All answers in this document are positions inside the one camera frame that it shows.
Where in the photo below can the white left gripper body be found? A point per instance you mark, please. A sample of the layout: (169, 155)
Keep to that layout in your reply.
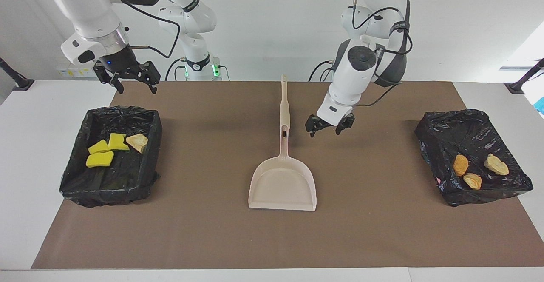
(333, 125)

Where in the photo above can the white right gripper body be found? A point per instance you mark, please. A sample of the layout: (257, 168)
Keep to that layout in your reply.
(121, 61)

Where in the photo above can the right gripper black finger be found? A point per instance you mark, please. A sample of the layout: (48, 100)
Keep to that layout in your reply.
(151, 73)
(106, 74)

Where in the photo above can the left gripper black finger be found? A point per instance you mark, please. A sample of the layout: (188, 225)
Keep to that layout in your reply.
(315, 125)
(345, 124)

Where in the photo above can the beige hand brush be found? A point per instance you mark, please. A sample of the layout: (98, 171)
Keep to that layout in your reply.
(285, 114)

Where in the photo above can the beige plastic dustpan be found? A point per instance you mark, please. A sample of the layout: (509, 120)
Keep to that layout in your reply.
(282, 184)

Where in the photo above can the green and yellow sponge piece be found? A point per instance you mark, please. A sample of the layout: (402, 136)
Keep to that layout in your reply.
(118, 141)

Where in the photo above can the orange striped bread piece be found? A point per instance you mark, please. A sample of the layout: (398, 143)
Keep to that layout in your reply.
(137, 141)

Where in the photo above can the brown oval bread loaf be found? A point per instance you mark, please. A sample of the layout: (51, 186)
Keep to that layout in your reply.
(460, 165)

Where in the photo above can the tan croissant end piece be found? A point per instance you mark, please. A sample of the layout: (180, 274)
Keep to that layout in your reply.
(472, 181)

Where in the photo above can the pale bread piece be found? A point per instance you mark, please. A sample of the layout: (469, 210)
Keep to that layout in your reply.
(496, 165)

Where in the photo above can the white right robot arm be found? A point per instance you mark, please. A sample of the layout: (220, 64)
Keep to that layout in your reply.
(85, 5)

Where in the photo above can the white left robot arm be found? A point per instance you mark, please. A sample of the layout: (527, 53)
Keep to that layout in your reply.
(361, 73)

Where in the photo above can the black bag lined bin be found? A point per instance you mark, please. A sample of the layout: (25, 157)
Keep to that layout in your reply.
(119, 180)
(467, 137)

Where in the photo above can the brown table mat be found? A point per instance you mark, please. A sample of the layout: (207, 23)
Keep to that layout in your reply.
(272, 239)

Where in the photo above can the blue object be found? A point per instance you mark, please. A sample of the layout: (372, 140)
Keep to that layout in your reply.
(541, 106)

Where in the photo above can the white wall outlet box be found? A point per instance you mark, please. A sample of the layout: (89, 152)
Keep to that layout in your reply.
(70, 72)

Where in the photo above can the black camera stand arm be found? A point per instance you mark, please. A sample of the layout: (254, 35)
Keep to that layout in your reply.
(15, 80)
(525, 78)

